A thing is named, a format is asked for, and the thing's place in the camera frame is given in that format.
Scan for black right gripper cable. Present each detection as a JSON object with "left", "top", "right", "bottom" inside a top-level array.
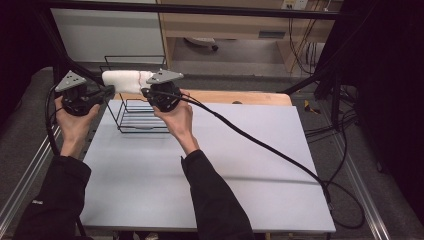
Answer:
[{"left": 143, "top": 89, "right": 366, "bottom": 230}]

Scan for black floor cables bundle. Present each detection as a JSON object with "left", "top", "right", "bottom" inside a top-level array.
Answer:
[{"left": 303, "top": 83, "right": 360, "bottom": 143}]

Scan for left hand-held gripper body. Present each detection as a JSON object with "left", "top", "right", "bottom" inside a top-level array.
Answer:
[{"left": 54, "top": 69, "right": 102, "bottom": 117}]

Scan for aluminium floor rail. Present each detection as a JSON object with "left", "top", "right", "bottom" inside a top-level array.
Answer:
[
  {"left": 0, "top": 124, "right": 64, "bottom": 231},
  {"left": 332, "top": 132, "right": 392, "bottom": 240}
]

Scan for light wooden desk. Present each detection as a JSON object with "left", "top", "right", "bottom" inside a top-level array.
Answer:
[{"left": 156, "top": 0, "right": 345, "bottom": 73}]

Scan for black wire rack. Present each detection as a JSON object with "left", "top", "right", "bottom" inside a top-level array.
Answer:
[{"left": 95, "top": 54, "right": 177, "bottom": 135}]

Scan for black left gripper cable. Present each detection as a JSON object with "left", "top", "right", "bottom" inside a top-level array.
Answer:
[{"left": 44, "top": 84, "right": 88, "bottom": 240}]

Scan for white chair base with caster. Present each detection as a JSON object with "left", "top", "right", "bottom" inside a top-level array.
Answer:
[{"left": 183, "top": 36, "right": 220, "bottom": 52}]

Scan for white cabinet panel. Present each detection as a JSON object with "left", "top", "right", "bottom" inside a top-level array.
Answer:
[{"left": 49, "top": 7, "right": 166, "bottom": 65}]

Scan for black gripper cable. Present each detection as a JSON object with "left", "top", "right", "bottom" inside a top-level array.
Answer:
[
  {"left": 143, "top": 89, "right": 366, "bottom": 230},
  {"left": 44, "top": 84, "right": 88, "bottom": 240}
]

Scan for black metal frame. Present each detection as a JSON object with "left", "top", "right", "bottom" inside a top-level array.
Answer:
[{"left": 34, "top": 0, "right": 363, "bottom": 129}]

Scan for person's right hand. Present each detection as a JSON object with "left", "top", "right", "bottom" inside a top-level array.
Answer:
[{"left": 151, "top": 89, "right": 195, "bottom": 145}]

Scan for white wall socket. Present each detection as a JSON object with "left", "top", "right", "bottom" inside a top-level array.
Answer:
[{"left": 281, "top": 0, "right": 310, "bottom": 11}]

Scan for yellow black floor tape marker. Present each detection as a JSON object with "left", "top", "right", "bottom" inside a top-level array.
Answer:
[{"left": 303, "top": 99, "right": 322, "bottom": 115}]

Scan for white towel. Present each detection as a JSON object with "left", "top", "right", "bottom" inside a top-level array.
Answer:
[{"left": 101, "top": 69, "right": 156, "bottom": 95}]

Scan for person's left hand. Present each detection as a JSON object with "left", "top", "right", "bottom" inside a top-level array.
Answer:
[{"left": 53, "top": 95, "right": 101, "bottom": 149}]

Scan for white table cover sheet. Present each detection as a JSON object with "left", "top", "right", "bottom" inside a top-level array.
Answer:
[{"left": 79, "top": 99, "right": 337, "bottom": 234}]

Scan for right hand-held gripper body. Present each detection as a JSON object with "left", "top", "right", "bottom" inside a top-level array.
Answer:
[{"left": 143, "top": 68, "right": 185, "bottom": 113}]

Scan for hanging cables under desk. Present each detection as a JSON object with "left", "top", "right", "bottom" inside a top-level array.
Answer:
[{"left": 287, "top": 16, "right": 323, "bottom": 76}]

